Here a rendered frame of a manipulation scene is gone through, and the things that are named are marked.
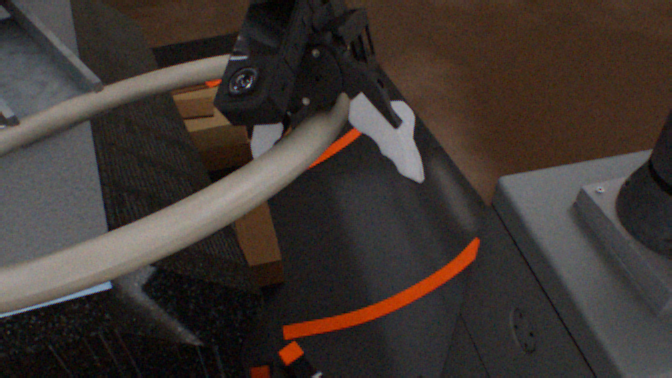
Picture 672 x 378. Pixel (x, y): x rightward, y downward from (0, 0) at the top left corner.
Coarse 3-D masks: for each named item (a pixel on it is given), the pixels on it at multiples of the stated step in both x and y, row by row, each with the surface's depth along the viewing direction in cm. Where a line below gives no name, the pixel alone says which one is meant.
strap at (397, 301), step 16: (336, 144) 230; (320, 160) 223; (464, 256) 191; (448, 272) 186; (416, 288) 182; (432, 288) 182; (384, 304) 177; (400, 304) 178; (320, 320) 174; (336, 320) 174; (352, 320) 174; (368, 320) 174; (288, 336) 170
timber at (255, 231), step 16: (256, 208) 190; (240, 224) 185; (256, 224) 185; (272, 224) 185; (240, 240) 180; (256, 240) 180; (272, 240) 180; (256, 256) 176; (272, 256) 176; (256, 272) 176; (272, 272) 179
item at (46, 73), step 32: (0, 0) 98; (0, 32) 93; (32, 32) 90; (0, 64) 86; (32, 64) 86; (64, 64) 82; (0, 96) 72; (32, 96) 80; (64, 96) 80; (64, 128) 75
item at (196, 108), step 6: (180, 102) 213; (186, 102) 213; (192, 102) 213; (198, 102) 213; (204, 102) 213; (210, 102) 213; (180, 108) 211; (186, 108) 211; (192, 108) 211; (198, 108) 211; (204, 108) 211; (210, 108) 211; (186, 114) 208; (192, 114) 208; (198, 114) 208; (204, 114) 208; (210, 114) 208
